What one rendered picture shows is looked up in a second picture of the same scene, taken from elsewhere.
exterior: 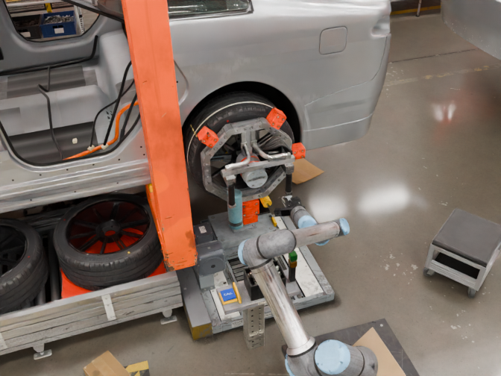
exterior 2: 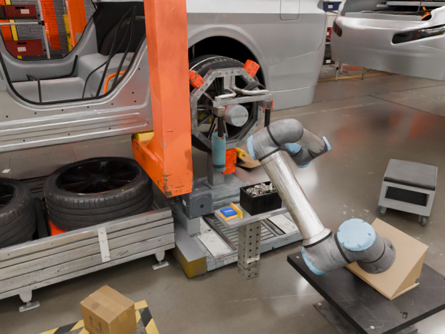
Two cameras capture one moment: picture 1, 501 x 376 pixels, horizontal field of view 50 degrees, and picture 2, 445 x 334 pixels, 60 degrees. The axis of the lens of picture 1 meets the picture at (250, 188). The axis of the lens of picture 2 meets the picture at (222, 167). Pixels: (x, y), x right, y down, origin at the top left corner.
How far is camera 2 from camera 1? 1.26 m
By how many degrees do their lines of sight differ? 17
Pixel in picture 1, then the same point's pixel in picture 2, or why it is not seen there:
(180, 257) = (178, 180)
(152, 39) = not seen: outside the picture
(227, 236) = not seen: hidden behind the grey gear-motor
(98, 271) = (92, 209)
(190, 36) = not seen: outside the picture
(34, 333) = (22, 276)
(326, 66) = (285, 32)
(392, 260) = (347, 208)
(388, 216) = (331, 182)
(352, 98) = (303, 65)
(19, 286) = (8, 225)
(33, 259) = (23, 201)
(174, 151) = (180, 54)
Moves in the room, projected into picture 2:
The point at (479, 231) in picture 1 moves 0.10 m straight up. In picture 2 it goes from (417, 169) to (420, 157)
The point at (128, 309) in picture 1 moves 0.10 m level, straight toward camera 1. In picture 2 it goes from (123, 249) to (128, 258)
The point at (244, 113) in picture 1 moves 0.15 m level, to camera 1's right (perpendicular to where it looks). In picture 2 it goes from (224, 62) to (246, 61)
